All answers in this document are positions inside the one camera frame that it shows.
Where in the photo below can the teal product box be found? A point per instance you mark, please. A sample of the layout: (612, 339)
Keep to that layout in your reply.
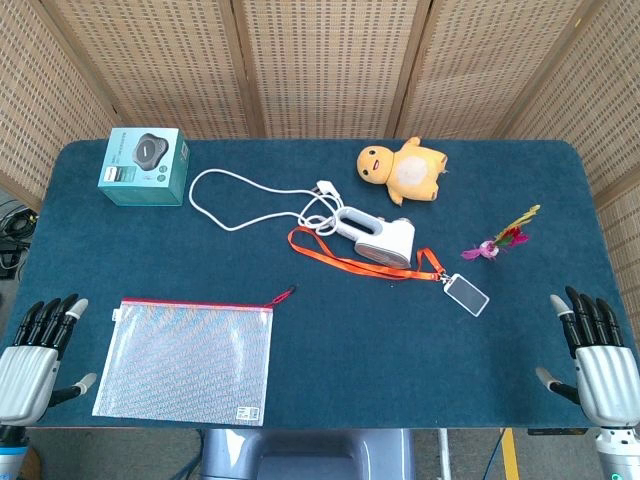
(140, 160)

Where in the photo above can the white handheld garment steamer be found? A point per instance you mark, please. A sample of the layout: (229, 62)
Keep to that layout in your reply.
(390, 240)

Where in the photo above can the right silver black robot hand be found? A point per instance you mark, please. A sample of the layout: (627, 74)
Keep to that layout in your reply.
(607, 380)

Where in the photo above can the white table leg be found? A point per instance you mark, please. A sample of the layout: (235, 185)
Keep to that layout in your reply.
(444, 455)

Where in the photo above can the woven bamboo folding screen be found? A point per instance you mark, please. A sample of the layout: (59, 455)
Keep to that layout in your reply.
(325, 65)

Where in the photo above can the clear badge holder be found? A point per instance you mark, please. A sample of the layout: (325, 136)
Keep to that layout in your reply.
(467, 296)

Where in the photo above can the yellow plush toy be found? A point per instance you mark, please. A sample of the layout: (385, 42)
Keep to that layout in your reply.
(410, 172)

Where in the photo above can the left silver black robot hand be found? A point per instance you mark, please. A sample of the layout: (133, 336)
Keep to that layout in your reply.
(25, 375)

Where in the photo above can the clear mesh zipper pouch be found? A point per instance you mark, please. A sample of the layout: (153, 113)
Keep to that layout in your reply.
(185, 360)

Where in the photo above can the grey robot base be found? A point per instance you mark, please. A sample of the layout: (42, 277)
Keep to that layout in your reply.
(310, 455)

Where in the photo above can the blue felt table mat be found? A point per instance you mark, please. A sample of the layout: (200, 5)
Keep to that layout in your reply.
(320, 350)

